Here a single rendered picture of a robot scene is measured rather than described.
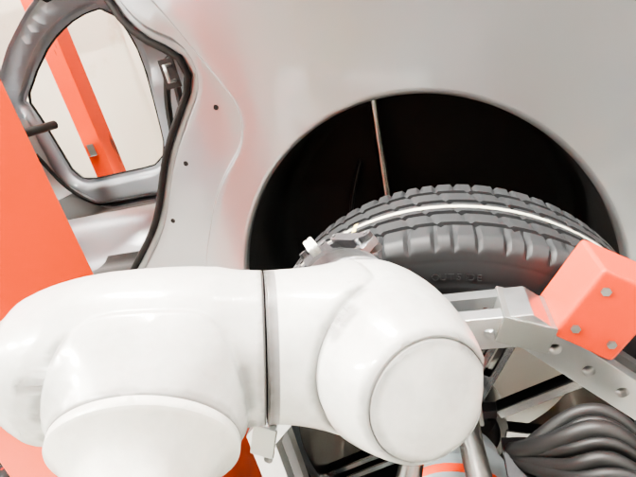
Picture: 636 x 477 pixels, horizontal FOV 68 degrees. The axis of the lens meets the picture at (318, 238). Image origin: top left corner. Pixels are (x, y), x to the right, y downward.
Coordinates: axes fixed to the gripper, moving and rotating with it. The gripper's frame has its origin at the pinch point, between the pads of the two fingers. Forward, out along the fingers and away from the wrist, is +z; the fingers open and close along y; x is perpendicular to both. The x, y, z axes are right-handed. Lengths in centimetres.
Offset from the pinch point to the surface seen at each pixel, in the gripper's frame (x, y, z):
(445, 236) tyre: -6.7, 13.7, -8.4
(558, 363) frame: -22.0, 12.9, -19.0
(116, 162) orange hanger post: 78, -82, 330
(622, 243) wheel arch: -40, 46, 16
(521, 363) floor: -122, 36, 112
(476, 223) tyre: -9.2, 18.5, -5.8
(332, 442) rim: -33.4, -19.9, 14.8
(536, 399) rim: -34.8, 10.9, -6.5
